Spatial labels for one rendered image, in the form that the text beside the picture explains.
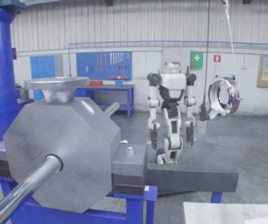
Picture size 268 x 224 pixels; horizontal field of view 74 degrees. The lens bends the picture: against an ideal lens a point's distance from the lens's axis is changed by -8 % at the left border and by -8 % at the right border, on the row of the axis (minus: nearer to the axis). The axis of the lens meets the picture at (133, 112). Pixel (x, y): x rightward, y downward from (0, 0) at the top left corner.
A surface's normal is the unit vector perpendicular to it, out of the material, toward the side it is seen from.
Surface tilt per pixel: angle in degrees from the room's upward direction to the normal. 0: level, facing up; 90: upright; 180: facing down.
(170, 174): 90
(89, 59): 90
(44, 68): 90
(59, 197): 90
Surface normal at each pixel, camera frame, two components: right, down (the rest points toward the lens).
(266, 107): -0.17, 0.24
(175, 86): 0.18, 0.24
